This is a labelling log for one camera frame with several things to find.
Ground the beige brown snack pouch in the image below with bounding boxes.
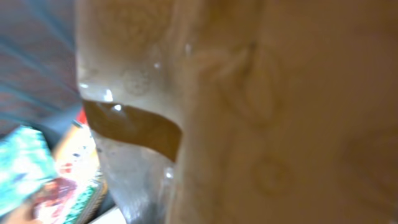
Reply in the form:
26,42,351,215
75,0,397,224

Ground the dark grey plastic basket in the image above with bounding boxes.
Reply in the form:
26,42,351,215
1,0,114,223

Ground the teal wet wipes packet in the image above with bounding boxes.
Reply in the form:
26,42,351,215
1,125,58,219

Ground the orange spaghetti packet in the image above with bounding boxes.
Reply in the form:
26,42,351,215
32,108,108,224

